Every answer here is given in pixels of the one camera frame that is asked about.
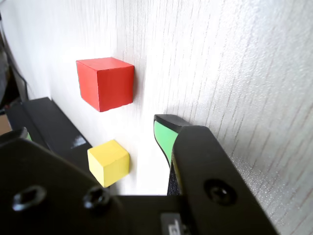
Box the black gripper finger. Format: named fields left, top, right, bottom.
left=153, top=114, right=281, bottom=235
left=0, top=126, right=128, bottom=235

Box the yellow wooden cube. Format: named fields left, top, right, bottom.
left=87, top=139, right=130, bottom=188

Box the red wooden cube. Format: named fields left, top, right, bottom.
left=75, top=57, right=135, bottom=113

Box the black cardboard box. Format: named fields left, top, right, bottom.
left=4, top=97, right=94, bottom=175

